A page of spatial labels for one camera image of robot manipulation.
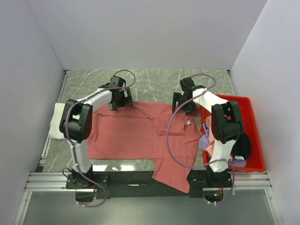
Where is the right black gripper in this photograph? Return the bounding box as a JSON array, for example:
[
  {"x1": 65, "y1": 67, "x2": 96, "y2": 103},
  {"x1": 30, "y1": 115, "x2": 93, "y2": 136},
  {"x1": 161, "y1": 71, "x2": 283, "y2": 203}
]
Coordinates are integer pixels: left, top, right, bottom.
[{"x1": 172, "y1": 92, "x2": 196, "y2": 116}]

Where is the dark pink t shirt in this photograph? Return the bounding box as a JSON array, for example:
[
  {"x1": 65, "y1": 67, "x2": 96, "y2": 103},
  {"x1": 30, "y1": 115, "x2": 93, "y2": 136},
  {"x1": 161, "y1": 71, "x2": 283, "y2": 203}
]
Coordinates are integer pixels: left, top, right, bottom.
[{"x1": 88, "y1": 101, "x2": 200, "y2": 193}]

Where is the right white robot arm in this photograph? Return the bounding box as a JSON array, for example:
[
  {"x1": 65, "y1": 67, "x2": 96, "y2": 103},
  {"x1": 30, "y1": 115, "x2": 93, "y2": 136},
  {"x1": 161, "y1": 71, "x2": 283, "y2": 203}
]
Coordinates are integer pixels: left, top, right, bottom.
[{"x1": 171, "y1": 77, "x2": 244, "y2": 187}]

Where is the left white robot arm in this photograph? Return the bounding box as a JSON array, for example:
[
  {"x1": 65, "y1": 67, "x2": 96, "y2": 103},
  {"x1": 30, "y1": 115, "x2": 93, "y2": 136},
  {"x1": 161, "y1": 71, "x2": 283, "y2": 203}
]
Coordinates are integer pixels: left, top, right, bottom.
[{"x1": 59, "y1": 75, "x2": 133, "y2": 188}]

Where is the lavender t shirt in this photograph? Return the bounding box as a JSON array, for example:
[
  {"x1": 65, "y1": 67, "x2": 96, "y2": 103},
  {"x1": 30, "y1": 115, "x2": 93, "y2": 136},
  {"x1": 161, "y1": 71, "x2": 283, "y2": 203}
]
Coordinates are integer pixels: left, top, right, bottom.
[{"x1": 198, "y1": 123, "x2": 247, "y2": 167}]

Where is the light pink t shirt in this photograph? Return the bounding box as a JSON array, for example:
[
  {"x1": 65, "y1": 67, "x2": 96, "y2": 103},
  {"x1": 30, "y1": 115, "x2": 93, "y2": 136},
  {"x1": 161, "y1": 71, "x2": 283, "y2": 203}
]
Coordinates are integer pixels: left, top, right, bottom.
[{"x1": 204, "y1": 115, "x2": 215, "y2": 158}]

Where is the folded white t shirt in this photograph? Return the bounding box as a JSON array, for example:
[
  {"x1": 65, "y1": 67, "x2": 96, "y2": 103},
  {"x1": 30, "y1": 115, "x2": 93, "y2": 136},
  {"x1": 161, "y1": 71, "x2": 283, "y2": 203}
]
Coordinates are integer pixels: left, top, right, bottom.
[{"x1": 48, "y1": 103, "x2": 65, "y2": 140}]

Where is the red plastic bin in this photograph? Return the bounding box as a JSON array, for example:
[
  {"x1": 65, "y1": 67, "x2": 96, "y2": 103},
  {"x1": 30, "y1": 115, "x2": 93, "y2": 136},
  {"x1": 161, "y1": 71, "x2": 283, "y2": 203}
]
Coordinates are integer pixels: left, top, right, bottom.
[{"x1": 200, "y1": 95, "x2": 267, "y2": 173}]

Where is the aluminium frame rail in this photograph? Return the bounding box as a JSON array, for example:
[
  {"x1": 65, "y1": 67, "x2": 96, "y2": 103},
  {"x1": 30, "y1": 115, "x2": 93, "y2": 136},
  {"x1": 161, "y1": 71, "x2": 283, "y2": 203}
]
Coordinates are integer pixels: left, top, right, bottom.
[{"x1": 24, "y1": 171, "x2": 272, "y2": 192}]

